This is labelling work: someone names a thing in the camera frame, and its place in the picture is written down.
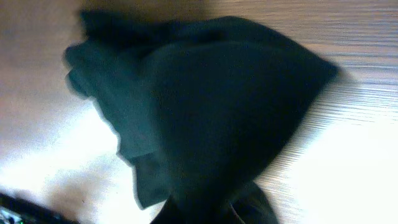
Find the black Nike t-shirt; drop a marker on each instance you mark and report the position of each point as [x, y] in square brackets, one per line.
[201, 107]

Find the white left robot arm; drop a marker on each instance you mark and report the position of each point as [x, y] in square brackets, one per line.
[20, 211]

